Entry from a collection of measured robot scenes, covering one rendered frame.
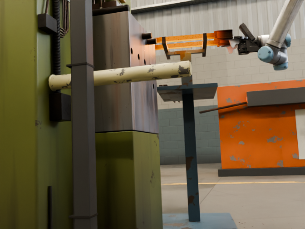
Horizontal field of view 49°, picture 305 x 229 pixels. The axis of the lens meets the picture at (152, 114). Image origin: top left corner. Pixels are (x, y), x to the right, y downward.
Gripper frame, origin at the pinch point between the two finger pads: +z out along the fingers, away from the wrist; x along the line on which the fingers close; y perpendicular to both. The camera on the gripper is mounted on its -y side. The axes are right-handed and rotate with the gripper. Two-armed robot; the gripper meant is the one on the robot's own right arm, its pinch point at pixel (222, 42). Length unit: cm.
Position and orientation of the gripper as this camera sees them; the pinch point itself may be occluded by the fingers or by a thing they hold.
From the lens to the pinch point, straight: 192.9
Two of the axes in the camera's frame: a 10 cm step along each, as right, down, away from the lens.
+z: -9.9, 0.6, 1.3
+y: 0.4, 9.9, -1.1
